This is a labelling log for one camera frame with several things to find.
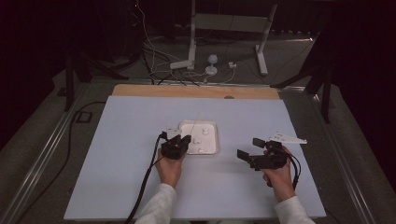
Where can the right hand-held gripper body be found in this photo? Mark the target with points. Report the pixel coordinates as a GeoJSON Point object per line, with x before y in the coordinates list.
{"type": "Point", "coordinates": [267, 160]}

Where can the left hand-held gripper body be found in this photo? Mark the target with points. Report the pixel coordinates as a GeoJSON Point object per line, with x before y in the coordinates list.
{"type": "Point", "coordinates": [172, 150]}

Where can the white square tray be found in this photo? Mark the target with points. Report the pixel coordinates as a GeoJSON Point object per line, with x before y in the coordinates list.
{"type": "Point", "coordinates": [211, 143]}

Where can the person's left hand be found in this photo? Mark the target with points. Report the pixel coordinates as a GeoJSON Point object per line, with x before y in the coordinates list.
{"type": "Point", "coordinates": [170, 171]}

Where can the person's right hand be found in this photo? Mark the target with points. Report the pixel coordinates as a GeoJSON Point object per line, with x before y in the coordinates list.
{"type": "Point", "coordinates": [280, 182]}

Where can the pale blue table mat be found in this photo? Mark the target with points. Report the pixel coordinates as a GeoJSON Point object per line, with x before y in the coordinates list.
{"type": "Point", "coordinates": [124, 140]}

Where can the white power strip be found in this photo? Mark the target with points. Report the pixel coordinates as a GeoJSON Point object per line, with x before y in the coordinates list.
{"type": "Point", "coordinates": [181, 64]}

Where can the white plug adapter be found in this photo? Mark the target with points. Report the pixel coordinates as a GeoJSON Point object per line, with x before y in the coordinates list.
{"type": "Point", "coordinates": [232, 65]}

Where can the black tripod stand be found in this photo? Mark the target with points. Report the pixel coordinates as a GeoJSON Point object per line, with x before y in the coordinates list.
{"type": "Point", "coordinates": [69, 81]}
{"type": "Point", "coordinates": [326, 93]}

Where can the white round lamp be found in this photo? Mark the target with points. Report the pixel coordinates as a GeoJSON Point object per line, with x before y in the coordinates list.
{"type": "Point", "coordinates": [212, 59]}

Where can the black square floor plate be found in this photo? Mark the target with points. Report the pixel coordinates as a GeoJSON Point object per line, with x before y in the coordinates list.
{"type": "Point", "coordinates": [77, 117]}

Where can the aluminium floor rail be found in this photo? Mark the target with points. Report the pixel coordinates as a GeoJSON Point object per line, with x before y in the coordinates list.
{"type": "Point", "coordinates": [40, 161]}
{"type": "Point", "coordinates": [345, 161]}

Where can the white metal stand frame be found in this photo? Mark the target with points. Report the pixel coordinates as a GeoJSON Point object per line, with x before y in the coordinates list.
{"type": "Point", "coordinates": [230, 22]}

